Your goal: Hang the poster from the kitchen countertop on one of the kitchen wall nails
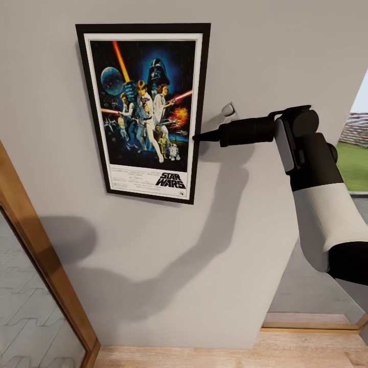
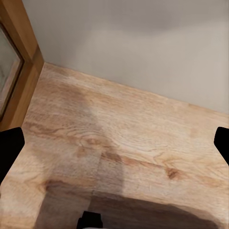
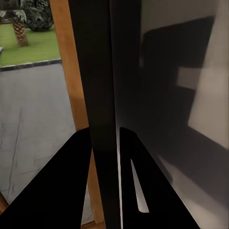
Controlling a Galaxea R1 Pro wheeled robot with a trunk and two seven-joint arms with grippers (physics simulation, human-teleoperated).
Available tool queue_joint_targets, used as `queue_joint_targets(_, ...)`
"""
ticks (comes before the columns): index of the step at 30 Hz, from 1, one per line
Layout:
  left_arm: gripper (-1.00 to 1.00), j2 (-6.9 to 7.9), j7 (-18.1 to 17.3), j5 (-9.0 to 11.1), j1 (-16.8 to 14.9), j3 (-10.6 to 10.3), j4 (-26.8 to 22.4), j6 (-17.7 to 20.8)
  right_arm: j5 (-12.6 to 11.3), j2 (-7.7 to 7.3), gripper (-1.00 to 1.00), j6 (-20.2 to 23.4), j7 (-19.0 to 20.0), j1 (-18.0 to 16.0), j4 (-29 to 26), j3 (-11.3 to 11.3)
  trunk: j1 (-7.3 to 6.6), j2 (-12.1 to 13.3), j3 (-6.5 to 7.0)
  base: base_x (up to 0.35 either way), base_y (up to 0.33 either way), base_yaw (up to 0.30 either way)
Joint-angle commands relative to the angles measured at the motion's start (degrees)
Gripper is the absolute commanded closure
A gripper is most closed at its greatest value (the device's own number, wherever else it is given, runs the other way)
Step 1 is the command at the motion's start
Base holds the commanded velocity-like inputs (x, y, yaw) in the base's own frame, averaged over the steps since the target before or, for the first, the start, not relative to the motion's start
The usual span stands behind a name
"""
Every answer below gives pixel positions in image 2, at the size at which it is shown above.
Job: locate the door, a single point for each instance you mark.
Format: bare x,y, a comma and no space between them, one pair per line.
21,63

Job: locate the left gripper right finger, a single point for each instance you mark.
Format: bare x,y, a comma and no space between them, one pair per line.
221,141

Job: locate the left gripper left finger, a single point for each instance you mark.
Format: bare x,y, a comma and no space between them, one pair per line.
11,143

